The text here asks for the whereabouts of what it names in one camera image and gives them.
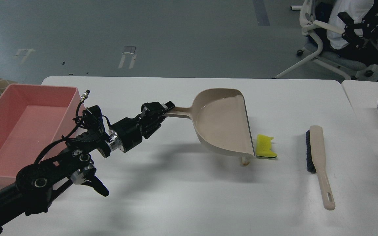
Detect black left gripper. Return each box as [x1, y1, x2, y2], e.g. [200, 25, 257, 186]
[109, 101, 175, 153]

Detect beige plastic dustpan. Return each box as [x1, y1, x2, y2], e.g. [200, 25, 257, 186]
[165, 88, 255, 159]

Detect bread slice scrap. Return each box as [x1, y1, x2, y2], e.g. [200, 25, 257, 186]
[240, 157, 250, 167]

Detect yellow sponge piece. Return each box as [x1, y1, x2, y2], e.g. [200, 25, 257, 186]
[256, 134, 278, 158]

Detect beige hand brush black bristles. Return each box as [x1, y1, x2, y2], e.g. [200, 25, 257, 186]
[305, 125, 336, 210]

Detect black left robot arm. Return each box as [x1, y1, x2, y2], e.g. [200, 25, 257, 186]
[0, 85, 175, 233]

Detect pink plastic bin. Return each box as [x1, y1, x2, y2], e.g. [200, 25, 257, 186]
[0, 84, 81, 186]

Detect seated person white shirt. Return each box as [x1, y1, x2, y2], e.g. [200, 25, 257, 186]
[315, 0, 378, 64]

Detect white office chair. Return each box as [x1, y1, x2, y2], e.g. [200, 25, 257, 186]
[275, 0, 376, 80]

